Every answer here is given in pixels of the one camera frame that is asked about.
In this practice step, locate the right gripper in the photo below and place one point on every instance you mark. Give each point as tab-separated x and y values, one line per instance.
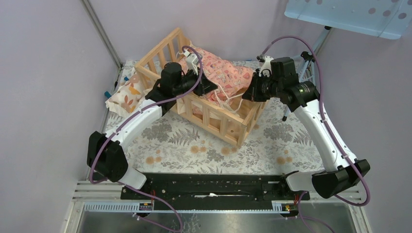
252	93

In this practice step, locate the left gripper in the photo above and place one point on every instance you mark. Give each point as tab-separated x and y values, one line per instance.
203	85

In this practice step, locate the wooden pet bed frame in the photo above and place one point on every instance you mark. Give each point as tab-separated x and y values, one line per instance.
233	128

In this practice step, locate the pink patterned bed cushion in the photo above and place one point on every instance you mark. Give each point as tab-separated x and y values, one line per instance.
231	80

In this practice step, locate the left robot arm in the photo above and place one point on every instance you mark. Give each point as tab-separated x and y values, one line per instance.
106	151

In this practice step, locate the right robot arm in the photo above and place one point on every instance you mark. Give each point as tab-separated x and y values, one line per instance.
342	169

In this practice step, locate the black tripod stand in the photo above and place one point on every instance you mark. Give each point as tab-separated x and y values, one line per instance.
307	70

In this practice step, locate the floral small pillow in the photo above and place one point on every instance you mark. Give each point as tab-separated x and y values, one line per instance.
125	109

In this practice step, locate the floral table mat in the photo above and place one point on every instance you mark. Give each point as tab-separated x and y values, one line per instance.
174	144

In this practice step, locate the blue toy item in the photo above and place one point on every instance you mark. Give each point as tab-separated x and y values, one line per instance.
122	93

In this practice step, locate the grey diagonal pole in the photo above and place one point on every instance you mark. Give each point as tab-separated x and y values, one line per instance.
102	33

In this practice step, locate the light blue perforated panel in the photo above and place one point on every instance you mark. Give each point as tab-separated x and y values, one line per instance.
387	19

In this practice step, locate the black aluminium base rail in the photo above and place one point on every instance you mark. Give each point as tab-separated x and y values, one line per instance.
196	193

